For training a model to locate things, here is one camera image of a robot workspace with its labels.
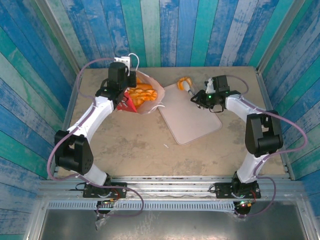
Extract metal tongs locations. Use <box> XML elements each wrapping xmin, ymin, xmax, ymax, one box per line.
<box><xmin>184</xmin><ymin>81</ymin><xmax>201</xmax><ymax>99</ymax></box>

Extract large striped fake croissant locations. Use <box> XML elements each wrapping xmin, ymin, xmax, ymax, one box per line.
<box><xmin>134</xmin><ymin>77</ymin><xmax>154</xmax><ymax>92</ymax></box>

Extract round pumpkin-shaped fake bread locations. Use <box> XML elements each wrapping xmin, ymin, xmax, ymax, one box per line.
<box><xmin>176</xmin><ymin>77</ymin><xmax>193</xmax><ymax>91</ymax></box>

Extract red and white paper bag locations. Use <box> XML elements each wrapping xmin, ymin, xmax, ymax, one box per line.
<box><xmin>116</xmin><ymin>52</ymin><xmax>166</xmax><ymax>115</ymax></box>

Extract pale pink plastic tray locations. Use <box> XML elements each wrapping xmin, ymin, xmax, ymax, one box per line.
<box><xmin>157</xmin><ymin>83</ymin><xmax>223</xmax><ymax>146</ymax></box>

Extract small circuit board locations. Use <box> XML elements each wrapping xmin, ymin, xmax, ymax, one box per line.
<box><xmin>98</xmin><ymin>198</ymin><xmax>118</xmax><ymax>209</ymax></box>
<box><xmin>237</xmin><ymin>199</ymin><xmax>255</xmax><ymax>209</ymax></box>

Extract steel sheet panel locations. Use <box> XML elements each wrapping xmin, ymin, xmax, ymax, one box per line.
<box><xmin>37</xmin><ymin>208</ymin><xmax>310</xmax><ymax>240</ymax></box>

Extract clear plastic wrap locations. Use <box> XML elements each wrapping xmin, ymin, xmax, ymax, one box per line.
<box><xmin>94</xmin><ymin>208</ymin><xmax>117</xmax><ymax>231</ymax></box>

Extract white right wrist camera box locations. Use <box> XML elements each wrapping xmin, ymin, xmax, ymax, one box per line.
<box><xmin>204</xmin><ymin>77</ymin><xmax>216</xmax><ymax>94</ymax></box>

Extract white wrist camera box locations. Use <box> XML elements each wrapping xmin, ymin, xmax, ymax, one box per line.
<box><xmin>204</xmin><ymin>77</ymin><xmax>216</xmax><ymax>94</ymax></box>
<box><xmin>113</xmin><ymin>56</ymin><xmax>132</xmax><ymax>69</ymax></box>

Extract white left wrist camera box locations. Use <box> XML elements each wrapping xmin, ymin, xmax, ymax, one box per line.
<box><xmin>113</xmin><ymin>56</ymin><xmax>132</xmax><ymax>69</ymax></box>

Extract aluminium table side rail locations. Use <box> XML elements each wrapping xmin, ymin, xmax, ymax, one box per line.
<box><xmin>46</xmin><ymin>73</ymin><xmax>83</xmax><ymax>180</ymax></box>
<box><xmin>255</xmin><ymin>67</ymin><xmax>296</xmax><ymax>181</ymax></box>

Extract aluminium corner post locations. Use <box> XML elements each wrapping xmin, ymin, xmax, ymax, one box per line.
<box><xmin>256</xmin><ymin>0</ymin><xmax>306</xmax><ymax>74</ymax></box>
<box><xmin>34</xmin><ymin>0</ymin><xmax>83</xmax><ymax>76</ymax></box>

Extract aluminium mounting rail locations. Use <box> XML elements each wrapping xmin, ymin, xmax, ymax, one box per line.
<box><xmin>37</xmin><ymin>175</ymin><xmax>305</xmax><ymax>201</ymax></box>

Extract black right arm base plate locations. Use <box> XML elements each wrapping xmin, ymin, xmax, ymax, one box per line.
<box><xmin>214</xmin><ymin>182</ymin><xmax>262</xmax><ymax>200</ymax></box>

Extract slotted grey cable duct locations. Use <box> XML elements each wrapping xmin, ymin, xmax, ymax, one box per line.
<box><xmin>46</xmin><ymin>200</ymin><xmax>236</xmax><ymax>211</ymax></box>

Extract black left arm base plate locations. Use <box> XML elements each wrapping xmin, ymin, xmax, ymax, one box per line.
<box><xmin>82</xmin><ymin>182</ymin><xmax>128</xmax><ymax>199</ymax></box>

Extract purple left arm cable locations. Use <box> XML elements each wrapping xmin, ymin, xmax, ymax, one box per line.
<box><xmin>46</xmin><ymin>57</ymin><xmax>145</xmax><ymax>218</ymax></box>

